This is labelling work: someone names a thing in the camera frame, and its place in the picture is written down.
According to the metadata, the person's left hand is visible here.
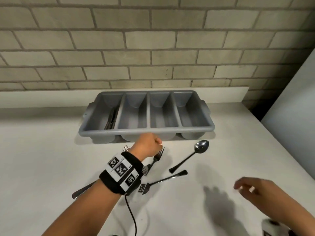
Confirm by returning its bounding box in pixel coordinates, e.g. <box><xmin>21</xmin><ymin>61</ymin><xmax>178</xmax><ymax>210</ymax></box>
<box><xmin>129</xmin><ymin>133</ymin><xmax>163</xmax><ymax>161</ymax></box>

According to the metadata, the black left wrist marker band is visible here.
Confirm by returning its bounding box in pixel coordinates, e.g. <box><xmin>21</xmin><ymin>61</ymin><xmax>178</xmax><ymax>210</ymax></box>
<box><xmin>99</xmin><ymin>151</ymin><xmax>144</xmax><ymax>196</ymax></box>

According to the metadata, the metal spoon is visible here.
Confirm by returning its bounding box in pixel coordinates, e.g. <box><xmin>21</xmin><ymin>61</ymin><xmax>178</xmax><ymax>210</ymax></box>
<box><xmin>168</xmin><ymin>139</ymin><xmax>210</xmax><ymax>174</ymax></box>

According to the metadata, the grey plastic cutlery tray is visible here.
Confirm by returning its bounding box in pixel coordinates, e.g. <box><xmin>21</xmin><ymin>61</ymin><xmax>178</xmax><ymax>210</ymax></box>
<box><xmin>78</xmin><ymin>90</ymin><xmax>216</xmax><ymax>143</ymax></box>

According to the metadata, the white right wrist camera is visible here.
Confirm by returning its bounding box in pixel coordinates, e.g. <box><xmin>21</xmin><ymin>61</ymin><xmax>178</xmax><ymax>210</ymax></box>
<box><xmin>261</xmin><ymin>218</ymin><xmax>295</xmax><ymax>236</ymax></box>

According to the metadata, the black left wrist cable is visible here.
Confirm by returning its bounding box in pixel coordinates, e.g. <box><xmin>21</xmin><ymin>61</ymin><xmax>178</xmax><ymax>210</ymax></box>
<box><xmin>124</xmin><ymin>193</ymin><xmax>138</xmax><ymax>236</ymax></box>

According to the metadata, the person's right hand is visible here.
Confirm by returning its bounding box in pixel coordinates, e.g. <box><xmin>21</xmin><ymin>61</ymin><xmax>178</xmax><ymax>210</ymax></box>
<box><xmin>233</xmin><ymin>177</ymin><xmax>279</xmax><ymax>209</ymax></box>

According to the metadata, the person's left forearm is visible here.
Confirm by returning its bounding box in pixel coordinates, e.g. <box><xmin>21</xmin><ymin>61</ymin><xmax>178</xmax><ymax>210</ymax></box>
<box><xmin>40</xmin><ymin>179</ymin><xmax>123</xmax><ymax>236</ymax></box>

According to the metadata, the person's right forearm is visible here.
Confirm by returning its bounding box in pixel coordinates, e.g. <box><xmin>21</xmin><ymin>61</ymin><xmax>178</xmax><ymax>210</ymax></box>
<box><xmin>265</xmin><ymin>184</ymin><xmax>315</xmax><ymax>229</ymax></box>

